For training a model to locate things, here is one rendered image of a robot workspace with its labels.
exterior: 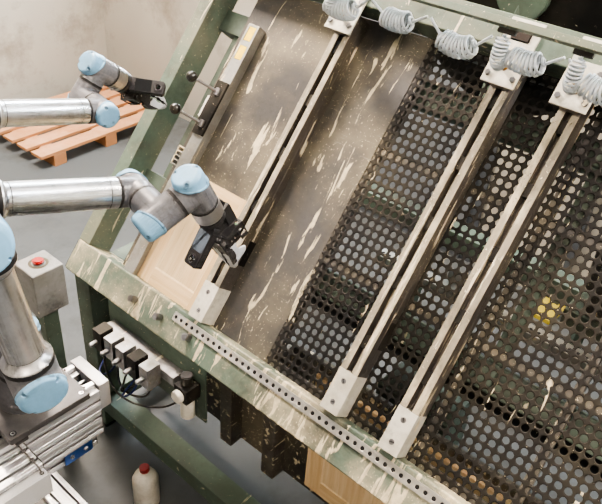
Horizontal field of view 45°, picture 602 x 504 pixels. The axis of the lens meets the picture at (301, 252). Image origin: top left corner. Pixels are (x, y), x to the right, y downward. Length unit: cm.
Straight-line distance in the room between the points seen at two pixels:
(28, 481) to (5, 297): 54
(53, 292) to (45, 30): 368
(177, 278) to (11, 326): 95
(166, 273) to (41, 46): 381
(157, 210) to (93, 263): 108
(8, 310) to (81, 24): 478
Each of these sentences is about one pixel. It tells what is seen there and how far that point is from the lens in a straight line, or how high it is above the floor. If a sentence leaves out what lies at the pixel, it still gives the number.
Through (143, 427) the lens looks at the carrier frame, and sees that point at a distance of 301.
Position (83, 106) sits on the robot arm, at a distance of 220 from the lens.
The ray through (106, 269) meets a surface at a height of 88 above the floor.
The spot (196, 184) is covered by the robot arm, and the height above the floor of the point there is 163.
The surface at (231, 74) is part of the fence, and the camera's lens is 254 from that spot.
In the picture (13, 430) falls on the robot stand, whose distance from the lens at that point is 191.
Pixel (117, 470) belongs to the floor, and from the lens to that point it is 311.
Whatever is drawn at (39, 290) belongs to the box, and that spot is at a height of 87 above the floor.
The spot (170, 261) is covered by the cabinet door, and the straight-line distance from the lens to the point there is 248.
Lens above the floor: 242
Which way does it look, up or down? 35 degrees down
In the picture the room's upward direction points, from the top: 5 degrees clockwise
